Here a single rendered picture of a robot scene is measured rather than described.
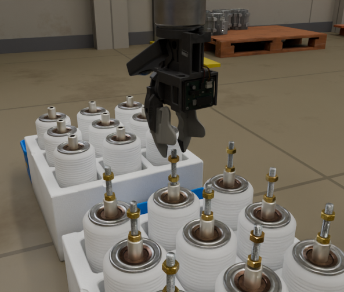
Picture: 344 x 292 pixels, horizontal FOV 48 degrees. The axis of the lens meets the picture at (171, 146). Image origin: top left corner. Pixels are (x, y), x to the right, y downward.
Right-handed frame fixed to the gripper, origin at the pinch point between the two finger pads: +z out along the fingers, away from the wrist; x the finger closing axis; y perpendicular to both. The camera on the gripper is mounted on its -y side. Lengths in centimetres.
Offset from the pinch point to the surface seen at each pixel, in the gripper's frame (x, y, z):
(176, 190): -0.1, 1.8, 7.9
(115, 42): 128, -281, 30
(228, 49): 187, -191, 29
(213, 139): 63, -62, 35
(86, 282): -19.0, 4.2, 17.2
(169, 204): -2.1, 2.4, 9.7
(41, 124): -8, -52, 11
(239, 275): -4.0, 22.2, 9.9
